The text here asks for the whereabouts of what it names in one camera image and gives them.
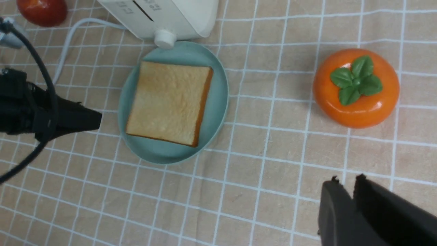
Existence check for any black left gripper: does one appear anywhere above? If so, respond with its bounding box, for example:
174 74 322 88
0 68 102 141

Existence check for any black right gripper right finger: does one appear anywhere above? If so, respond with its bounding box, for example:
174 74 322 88
353 174 437 246

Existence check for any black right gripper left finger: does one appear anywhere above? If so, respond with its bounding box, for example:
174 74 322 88
318 176 388 246

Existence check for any toasted bread slice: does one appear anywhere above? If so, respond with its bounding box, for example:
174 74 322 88
125 61 214 147

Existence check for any red apple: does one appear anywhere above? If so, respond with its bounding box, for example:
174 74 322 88
16 0 68 27

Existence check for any orange persimmon with green leaves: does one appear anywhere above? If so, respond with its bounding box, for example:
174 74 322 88
312 48 400 128

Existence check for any white two-slot toaster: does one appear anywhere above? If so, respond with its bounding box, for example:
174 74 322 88
99 0 219 49

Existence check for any light green round plate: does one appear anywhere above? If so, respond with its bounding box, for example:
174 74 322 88
117 41 229 165

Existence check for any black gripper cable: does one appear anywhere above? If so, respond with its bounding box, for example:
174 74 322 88
0 17 59 184

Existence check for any white toaster power cable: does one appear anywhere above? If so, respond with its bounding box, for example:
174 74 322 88
52 18 127 85

